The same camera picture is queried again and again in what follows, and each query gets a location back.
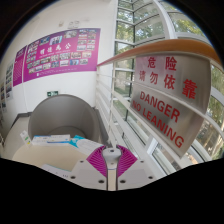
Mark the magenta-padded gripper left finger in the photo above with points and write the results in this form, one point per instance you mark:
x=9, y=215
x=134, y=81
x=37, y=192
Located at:
x=96, y=161

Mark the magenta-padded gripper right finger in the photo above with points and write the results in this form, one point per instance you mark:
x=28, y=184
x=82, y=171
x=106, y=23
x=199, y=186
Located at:
x=126, y=161

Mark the white and teal carton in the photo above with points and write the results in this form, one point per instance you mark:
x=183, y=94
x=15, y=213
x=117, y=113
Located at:
x=86, y=145

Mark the long flat white-blue box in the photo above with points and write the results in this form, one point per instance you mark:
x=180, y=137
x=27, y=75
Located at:
x=50, y=140

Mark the grey round-backed chair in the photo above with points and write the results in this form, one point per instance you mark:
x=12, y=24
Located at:
x=63, y=113

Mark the metal warning sign red lettering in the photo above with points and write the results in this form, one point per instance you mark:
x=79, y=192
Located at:
x=170, y=96

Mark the green exit sign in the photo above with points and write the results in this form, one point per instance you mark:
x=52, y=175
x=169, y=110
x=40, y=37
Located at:
x=52, y=93

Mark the large magenta photo poster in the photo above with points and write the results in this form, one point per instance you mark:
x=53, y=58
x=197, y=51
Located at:
x=61, y=53

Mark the narrow magenta text poster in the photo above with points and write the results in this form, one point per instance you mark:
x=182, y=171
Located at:
x=19, y=66

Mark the white railing with wooden handrail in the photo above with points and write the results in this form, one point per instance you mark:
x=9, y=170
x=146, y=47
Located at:
x=166, y=45

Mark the white photo wall board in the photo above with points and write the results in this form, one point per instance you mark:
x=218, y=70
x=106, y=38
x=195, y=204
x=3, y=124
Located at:
x=3, y=96
x=9, y=81

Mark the white-framed glass window wall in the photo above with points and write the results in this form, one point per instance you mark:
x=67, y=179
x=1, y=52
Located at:
x=146, y=23

